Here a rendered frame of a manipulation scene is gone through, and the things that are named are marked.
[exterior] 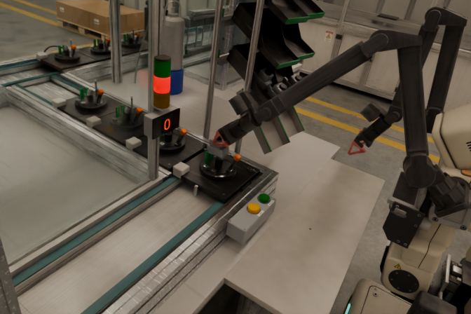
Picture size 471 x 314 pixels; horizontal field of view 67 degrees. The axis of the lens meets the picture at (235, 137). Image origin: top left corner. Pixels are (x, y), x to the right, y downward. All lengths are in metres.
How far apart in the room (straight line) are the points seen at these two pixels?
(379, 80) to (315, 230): 4.00
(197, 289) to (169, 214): 0.27
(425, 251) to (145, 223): 0.96
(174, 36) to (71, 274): 1.38
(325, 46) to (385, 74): 0.89
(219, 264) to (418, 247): 0.70
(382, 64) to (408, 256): 3.91
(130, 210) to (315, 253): 0.63
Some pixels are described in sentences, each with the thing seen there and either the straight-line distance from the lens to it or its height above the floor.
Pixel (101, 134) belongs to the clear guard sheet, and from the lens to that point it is 1.07.
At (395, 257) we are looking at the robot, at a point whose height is 0.80.
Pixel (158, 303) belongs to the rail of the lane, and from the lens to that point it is 1.07.
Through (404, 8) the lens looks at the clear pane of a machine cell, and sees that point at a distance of 5.03.
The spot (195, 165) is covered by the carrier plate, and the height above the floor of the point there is 0.97.
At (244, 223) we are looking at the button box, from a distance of 1.18.
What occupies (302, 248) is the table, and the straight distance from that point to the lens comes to 1.30.
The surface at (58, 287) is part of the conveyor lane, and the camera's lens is 1.09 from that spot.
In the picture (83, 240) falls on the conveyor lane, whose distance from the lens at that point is 1.15.
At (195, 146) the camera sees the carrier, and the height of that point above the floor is 0.97.
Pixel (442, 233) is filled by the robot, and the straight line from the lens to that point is 1.45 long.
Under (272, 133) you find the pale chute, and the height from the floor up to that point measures 1.04.
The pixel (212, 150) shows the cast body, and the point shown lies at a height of 1.06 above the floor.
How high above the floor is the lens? 1.76
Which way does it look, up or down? 30 degrees down
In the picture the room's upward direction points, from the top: 8 degrees clockwise
